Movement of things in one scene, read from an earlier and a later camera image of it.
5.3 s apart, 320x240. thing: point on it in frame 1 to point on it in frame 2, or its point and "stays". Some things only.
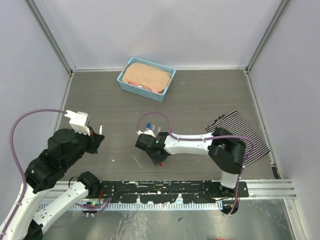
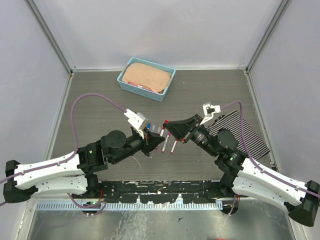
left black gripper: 95,139 to 154,140
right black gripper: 157,161 to 180,128
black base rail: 169,191 stays
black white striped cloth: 235,123 stays
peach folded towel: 154,78 stays
